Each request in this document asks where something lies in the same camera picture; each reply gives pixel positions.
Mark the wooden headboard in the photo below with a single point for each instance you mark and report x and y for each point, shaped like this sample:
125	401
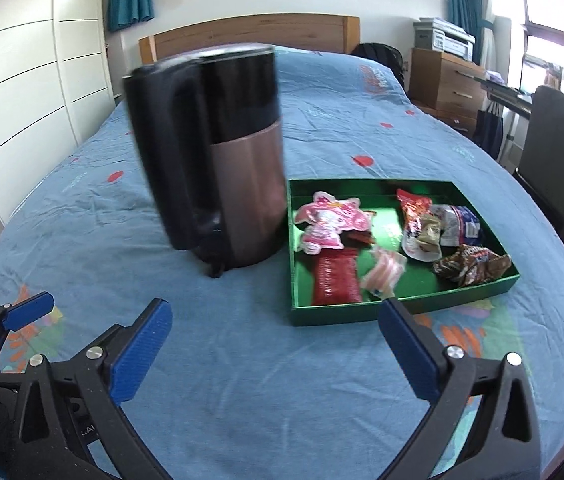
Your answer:
307	31

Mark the blue and white snack bag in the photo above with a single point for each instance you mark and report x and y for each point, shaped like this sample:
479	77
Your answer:
458	225

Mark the dark office chair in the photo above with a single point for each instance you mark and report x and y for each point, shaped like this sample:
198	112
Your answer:
541	168

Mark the black backpack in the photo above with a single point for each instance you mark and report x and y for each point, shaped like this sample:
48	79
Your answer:
387	56

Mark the blue patterned bed sheet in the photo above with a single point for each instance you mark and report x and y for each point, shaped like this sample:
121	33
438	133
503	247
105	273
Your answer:
237	392

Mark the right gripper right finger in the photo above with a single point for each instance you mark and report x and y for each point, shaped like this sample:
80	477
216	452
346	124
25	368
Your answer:
503	441

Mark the dark hanging bag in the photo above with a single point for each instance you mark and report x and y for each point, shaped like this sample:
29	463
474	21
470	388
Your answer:
488	134

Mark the desk by window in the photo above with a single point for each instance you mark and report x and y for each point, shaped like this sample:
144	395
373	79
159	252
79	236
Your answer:
519	102

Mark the grey printer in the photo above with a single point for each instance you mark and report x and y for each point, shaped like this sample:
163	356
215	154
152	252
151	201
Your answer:
439	35

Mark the dark red snack packet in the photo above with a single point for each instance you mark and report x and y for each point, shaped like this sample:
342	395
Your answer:
335	277

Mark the black and bronze kettle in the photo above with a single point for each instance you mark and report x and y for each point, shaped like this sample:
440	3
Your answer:
208	127

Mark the pink cartoon snack packet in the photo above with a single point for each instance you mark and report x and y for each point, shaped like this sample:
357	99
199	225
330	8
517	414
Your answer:
325	218

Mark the teal curtain right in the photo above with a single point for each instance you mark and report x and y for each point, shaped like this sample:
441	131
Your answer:
475	18

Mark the wooden drawer cabinet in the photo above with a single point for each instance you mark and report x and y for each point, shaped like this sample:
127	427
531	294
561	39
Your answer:
448	88

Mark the pink striped snack packet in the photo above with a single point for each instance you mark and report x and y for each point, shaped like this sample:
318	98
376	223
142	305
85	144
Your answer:
382	280

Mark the green tray box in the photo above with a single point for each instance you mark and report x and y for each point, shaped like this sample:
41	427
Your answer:
419	289

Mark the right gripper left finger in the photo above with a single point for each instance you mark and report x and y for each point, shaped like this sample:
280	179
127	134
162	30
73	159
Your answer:
48	441

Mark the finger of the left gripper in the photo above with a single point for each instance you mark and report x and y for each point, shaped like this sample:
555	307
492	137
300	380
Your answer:
28	311

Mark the red and white chip bag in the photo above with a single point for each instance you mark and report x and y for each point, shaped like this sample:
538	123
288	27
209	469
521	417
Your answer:
413	206

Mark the white wardrobe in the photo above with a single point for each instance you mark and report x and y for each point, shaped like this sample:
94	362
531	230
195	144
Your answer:
55	89

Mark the brown chocolate snack wrapper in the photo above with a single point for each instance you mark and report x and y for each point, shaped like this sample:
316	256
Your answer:
472	265

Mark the olive green candy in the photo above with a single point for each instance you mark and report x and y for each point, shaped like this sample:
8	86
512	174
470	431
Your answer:
429	234

